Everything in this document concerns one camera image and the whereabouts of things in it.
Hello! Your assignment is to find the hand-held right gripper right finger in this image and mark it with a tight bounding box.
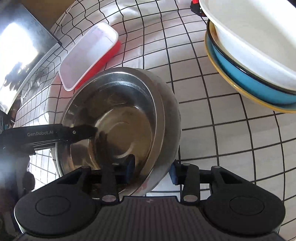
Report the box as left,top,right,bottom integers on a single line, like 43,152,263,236
169,160,255,203

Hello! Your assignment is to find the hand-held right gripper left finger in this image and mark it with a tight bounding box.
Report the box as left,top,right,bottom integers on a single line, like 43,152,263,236
57,154,136,204

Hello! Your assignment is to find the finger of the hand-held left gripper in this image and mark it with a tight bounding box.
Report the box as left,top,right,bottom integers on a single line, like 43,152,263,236
66,125,97,142

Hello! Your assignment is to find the stainless steel bowl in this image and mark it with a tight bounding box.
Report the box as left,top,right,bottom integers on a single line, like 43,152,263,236
55,67,182,197

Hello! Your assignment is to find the red container with white lid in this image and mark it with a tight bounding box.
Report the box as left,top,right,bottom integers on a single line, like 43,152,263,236
58,22,122,92

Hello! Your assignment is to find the white bowl with yellow rim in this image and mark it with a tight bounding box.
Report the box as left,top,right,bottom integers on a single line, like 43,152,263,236
204,35,296,114

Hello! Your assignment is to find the blue bowl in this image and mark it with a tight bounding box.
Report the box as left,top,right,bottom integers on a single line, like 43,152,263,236
206,20,296,105

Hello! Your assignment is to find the white paper bowl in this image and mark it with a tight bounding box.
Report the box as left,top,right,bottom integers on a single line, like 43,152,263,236
199,0,296,91

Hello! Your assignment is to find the black white checked tablecloth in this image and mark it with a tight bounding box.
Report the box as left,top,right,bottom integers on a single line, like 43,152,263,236
14,0,296,202

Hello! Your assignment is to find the black monitor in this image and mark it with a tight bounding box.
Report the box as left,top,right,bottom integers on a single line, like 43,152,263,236
0,0,63,115

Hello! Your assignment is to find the red black panda robot figure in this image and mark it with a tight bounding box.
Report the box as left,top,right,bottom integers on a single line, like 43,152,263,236
189,0,207,16

